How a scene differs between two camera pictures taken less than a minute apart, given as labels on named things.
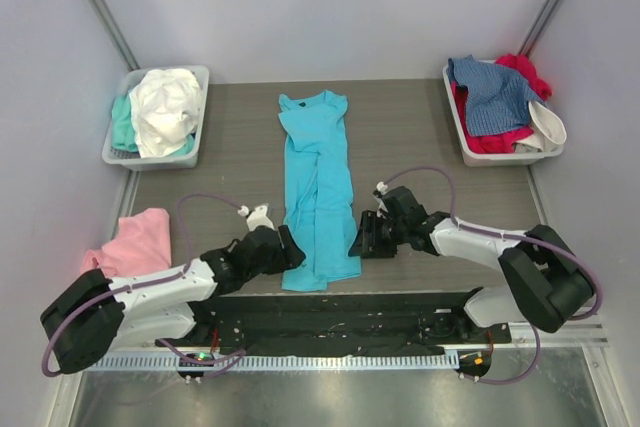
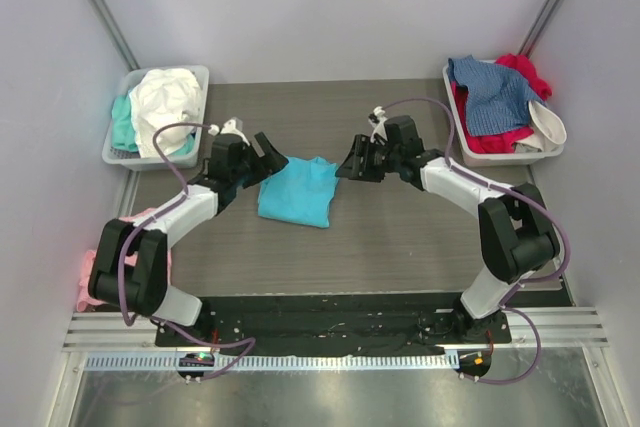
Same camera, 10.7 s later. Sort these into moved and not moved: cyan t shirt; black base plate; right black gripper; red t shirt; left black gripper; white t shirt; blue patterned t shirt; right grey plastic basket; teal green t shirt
Moved: right black gripper; left black gripper; cyan t shirt
Not moved: white t shirt; red t shirt; black base plate; teal green t shirt; blue patterned t shirt; right grey plastic basket
